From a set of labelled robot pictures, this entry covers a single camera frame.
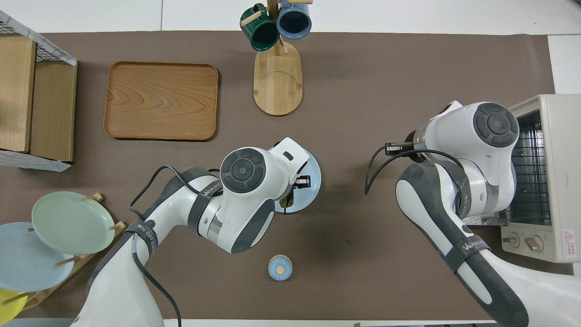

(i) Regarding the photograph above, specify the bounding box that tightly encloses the toaster oven glass door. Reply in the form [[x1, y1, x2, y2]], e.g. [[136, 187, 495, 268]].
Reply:
[[463, 214, 504, 227]]

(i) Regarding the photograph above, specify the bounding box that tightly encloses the white toaster oven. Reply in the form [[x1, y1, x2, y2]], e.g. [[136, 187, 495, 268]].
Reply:
[[468, 94, 581, 263]]

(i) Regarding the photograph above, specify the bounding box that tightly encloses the wooden mug tree stand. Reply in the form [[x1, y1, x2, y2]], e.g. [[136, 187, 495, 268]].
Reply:
[[240, 0, 314, 116]]

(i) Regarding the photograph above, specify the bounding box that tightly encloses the brown table mat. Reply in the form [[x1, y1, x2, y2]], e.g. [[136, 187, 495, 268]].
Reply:
[[0, 31, 575, 321]]

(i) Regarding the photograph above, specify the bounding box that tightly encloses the dark green ceramic mug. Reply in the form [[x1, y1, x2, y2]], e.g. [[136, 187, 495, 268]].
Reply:
[[240, 4, 281, 52]]

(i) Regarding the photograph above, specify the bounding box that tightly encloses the blue ceramic mug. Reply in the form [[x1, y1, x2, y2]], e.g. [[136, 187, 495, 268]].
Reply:
[[276, 0, 312, 40]]

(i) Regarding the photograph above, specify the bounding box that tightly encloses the wooden serving tray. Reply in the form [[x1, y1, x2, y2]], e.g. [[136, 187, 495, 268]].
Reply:
[[103, 62, 219, 141]]

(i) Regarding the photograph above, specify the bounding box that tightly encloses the wooden plate rack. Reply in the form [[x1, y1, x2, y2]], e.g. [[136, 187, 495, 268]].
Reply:
[[0, 193, 127, 314]]

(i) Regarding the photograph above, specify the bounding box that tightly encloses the pale green plate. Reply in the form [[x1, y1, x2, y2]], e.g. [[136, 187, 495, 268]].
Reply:
[[31, 191, 116, 255]]

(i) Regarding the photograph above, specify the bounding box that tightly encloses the wooden stepped shelf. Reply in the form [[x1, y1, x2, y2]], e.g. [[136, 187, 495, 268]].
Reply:
[[0, 34, 78, 163]]

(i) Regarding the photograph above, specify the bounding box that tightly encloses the light blue racked plate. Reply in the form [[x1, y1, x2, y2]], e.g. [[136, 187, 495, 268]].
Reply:
[[0, 222, 75, 292]]

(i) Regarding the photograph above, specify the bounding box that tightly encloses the yellow plate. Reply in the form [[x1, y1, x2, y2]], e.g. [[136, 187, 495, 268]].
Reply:
[[0, 287, 29, 327]]

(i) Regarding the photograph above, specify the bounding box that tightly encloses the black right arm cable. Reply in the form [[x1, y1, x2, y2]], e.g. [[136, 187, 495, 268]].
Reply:
[[364, 142, 463, 196]]

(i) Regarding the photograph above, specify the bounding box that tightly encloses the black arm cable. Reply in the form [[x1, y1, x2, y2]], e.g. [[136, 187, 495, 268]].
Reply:
[[364, 142, 463, 196], [129, 166, 227, 327]]

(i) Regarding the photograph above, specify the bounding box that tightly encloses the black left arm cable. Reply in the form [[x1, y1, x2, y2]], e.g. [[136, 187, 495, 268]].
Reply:
[[129, 166, 227, 327]]

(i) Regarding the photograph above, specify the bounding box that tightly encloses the black wire basket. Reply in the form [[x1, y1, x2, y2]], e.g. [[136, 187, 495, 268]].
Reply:
[[0, 18, 75, 172]]

